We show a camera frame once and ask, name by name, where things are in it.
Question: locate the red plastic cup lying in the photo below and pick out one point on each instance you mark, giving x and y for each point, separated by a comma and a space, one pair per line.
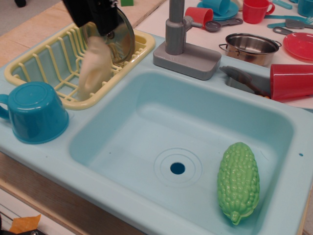
290, 81

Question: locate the grey measuring spoon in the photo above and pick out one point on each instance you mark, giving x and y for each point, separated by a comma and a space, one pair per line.
215, 26

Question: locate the steel cooking pot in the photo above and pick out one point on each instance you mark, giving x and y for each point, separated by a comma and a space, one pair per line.
251, 48

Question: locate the grey slotted turner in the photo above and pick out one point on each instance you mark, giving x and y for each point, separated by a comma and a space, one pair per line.
295, 24

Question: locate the teal plate stack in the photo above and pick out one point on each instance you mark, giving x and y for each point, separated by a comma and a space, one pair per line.
232, 12

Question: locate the green block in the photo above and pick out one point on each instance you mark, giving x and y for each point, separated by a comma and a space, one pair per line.
127, 3

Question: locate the teal cup top right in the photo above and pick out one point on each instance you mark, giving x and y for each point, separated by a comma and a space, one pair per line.
305, 8

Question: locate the grey toy faucet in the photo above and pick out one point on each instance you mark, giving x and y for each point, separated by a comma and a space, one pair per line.
177, 55

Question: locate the grey utensil handle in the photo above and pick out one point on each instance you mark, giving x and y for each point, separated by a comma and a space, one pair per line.
281, 30

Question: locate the grey brown spatula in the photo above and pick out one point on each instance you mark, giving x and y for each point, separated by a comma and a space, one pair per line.
243, 78

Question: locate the steel pot lid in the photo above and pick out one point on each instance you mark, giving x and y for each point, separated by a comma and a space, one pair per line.
121, 41

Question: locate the teal cup on plate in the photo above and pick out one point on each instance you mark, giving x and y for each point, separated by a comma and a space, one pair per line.
219, 7

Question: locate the red mug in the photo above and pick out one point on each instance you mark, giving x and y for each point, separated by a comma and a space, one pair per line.
254, 11

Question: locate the cream detergent bottle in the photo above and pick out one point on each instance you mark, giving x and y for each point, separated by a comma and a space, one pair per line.
95, 68

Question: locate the light blue toy sink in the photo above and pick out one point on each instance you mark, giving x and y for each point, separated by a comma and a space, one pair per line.
149, 153

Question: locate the orange tape piece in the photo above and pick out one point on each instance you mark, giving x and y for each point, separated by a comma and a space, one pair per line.
25, 224

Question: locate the yellow drying rack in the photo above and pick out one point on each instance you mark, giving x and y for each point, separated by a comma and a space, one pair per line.
57, 60

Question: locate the teal knife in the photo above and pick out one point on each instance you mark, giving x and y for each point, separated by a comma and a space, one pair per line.
282, 4

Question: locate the red cup behind faucet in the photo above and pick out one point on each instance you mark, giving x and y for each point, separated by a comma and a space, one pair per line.
200, 15

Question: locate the red plate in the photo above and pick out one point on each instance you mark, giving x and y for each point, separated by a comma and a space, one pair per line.
299, 45

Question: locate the teal upside-down mug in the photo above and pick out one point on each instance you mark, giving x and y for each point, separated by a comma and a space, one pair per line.
35, 112

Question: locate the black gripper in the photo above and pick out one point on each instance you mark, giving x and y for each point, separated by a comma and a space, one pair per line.
101, 12

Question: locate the green bitter melon toy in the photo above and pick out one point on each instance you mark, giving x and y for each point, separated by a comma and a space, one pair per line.
238, 182

